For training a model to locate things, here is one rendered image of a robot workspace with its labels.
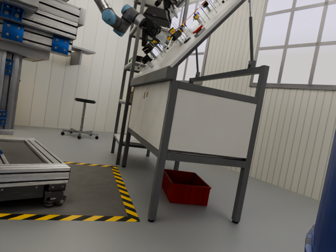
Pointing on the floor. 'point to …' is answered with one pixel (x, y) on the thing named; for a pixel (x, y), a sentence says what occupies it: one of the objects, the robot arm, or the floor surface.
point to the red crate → (185, 187)
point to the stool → (81, 119)
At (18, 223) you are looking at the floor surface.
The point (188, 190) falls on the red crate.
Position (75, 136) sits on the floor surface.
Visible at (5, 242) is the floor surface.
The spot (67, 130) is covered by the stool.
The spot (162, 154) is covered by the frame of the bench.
